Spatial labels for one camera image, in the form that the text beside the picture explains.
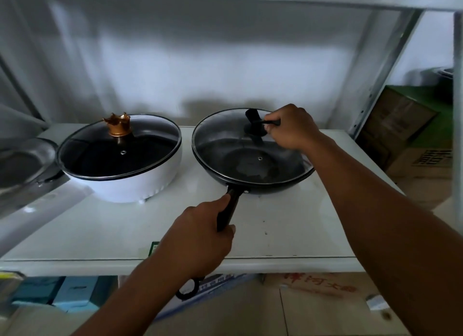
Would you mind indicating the white metal shelf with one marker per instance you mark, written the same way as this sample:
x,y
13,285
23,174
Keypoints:
x,y
108,231

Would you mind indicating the white and blue box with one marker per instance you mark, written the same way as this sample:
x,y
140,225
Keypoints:
x,y
217,288

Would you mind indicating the cardboard box with red print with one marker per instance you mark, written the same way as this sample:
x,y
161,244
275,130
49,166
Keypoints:
x,y
325,303

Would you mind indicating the white electric pot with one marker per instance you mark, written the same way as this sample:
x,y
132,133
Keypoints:
x,y
137,185

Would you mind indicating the plain cardboard box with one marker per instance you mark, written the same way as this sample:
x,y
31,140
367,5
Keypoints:
x,y
36,323

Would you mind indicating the person's left thumb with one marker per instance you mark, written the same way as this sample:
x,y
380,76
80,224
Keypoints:
x,y
214,204

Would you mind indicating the light blue box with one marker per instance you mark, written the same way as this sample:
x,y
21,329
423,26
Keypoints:
x,y
77,294
36,290

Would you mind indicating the person's right hand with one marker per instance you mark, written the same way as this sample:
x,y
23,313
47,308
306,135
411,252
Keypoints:
x,y
294,129

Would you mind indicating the glass lid with black knob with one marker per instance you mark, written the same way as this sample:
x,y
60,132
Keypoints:
x,y
231,147

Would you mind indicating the glass lid with gold knob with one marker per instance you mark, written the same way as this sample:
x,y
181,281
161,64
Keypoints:
x,y
119,151

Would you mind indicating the steel pan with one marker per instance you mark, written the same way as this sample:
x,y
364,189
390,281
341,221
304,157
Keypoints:
x,y
25,165

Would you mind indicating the person's right thumb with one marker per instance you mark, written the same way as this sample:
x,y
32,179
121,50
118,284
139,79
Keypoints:
x,y
273,132

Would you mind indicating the brown cardboard box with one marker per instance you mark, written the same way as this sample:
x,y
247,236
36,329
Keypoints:
x,y
394,126

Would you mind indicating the person's right forearm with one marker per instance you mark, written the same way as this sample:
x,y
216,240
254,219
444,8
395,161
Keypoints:
x,y
390,238

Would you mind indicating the person's left hand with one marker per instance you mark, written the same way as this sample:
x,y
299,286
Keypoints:
x,y
191,245

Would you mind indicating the tan printed cardboard box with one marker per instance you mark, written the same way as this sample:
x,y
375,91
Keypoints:
x,y
423,176

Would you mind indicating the person's left forearm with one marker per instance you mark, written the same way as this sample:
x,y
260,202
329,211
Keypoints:
x,y
144,299

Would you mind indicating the black wok pan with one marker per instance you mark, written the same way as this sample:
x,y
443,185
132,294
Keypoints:
x,y
253,185

